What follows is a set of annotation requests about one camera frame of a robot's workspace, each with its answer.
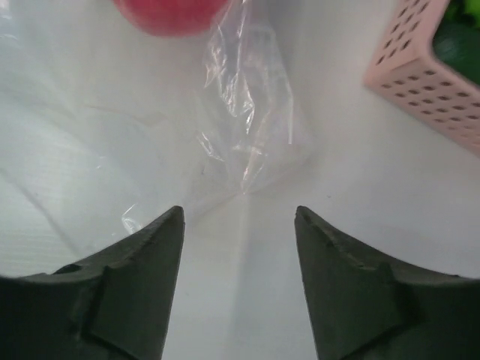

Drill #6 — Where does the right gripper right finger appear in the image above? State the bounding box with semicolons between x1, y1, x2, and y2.
295;206;479;359

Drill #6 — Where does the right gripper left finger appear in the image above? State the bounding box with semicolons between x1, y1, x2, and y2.
1;206;185;359

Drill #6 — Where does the clear zip top bag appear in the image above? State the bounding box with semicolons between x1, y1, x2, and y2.
1;1;311;254

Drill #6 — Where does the fake dark green avocado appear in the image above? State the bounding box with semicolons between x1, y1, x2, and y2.
432;22;479;85

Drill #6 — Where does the fake red fruit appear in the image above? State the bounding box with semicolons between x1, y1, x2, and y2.
113;0;228;37

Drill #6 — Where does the fake green fruit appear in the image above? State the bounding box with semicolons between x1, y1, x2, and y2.
444;0;479;28

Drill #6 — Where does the pink plastic basket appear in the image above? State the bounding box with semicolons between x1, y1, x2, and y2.
364;1;479;155

